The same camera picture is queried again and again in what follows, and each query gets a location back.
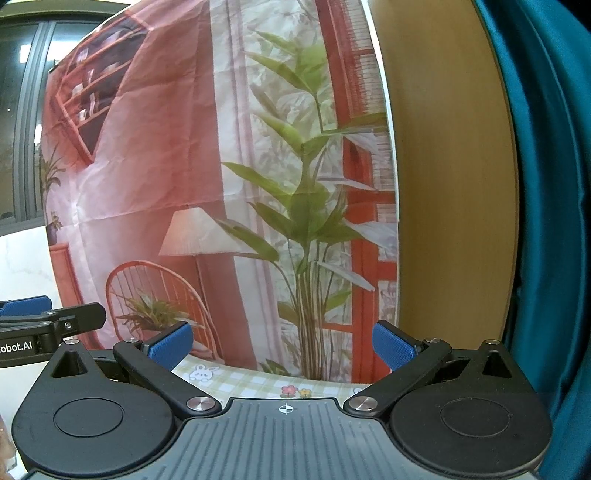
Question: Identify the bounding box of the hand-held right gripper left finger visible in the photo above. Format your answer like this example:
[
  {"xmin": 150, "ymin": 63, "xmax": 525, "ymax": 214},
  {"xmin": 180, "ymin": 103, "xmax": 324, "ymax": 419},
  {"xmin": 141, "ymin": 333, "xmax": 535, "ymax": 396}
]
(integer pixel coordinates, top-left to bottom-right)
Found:
[{"xmin": 44, "ymin": 321, "xmax": 222, "ymax": 416}]

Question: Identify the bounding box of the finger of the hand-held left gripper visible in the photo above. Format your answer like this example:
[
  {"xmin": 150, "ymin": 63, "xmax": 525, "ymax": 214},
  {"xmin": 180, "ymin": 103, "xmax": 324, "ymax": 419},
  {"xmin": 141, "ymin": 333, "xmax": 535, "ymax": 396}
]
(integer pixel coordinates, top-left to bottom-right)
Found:
[
  {"xmin": 0, "ymin": 302, "xmax": 106, "ymax": 334},
  {"xmin": 0, "ymin": 296, "xmax": 52, "ymax": 318}
]

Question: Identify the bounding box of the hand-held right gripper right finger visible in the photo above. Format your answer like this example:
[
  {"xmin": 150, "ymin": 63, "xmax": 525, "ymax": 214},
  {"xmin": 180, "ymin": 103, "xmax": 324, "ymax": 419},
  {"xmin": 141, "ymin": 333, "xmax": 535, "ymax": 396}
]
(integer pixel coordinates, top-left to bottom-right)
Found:
[{"xmin": 344, "ymin": 320, "xmax": 526, "ymax": 416}]

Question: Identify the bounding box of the wooden board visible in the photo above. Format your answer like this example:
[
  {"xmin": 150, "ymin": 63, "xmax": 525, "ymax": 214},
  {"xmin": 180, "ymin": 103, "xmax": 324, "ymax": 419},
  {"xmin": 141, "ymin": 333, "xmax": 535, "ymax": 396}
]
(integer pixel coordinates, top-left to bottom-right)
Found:
[{"xmin": 367, "ymin": 0, "xmax": 520, "ymax": 384}]

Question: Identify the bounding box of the printed backdrop cloth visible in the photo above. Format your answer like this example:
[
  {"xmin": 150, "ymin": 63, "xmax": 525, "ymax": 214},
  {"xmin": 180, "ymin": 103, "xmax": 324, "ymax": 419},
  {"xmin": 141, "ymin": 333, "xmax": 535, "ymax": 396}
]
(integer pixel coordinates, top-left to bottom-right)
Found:
[{"xmin": 39, "ymin": 0, "xmax": 400, "ymax": 384}]

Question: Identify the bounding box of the teal curtain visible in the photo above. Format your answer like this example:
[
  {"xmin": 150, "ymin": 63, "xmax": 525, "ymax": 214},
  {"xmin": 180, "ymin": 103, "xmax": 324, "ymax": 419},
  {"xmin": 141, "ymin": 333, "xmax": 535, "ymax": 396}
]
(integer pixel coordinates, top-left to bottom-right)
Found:
[{"xmin": 473, "ymin": 0, "xmax": 591, "ymax": 480}]

